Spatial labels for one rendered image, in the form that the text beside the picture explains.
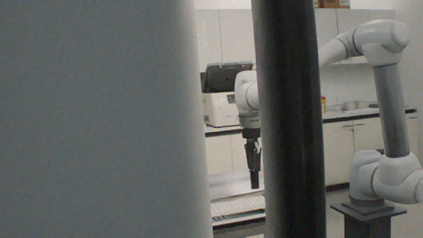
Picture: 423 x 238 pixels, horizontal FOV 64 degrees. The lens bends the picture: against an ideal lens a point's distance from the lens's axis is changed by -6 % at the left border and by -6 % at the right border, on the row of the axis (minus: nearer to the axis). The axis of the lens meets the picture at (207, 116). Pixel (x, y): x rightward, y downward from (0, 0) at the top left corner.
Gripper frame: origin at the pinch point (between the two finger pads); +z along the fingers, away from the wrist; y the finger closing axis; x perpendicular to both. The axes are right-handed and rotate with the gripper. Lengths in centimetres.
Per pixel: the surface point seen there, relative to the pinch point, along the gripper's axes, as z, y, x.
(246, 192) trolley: 13.1, -26.9, 5.8
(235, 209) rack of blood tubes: 8.5, 4.9, -9.9
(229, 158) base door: 38, -229, 58
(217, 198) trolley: 13.1, -25.7, -8.6
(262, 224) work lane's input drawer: 15.6, 6.7, -0.4
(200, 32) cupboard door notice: -99, -258, 45
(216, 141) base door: 18, -229, 46
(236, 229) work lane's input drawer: 15.5, 6.8, -10.5
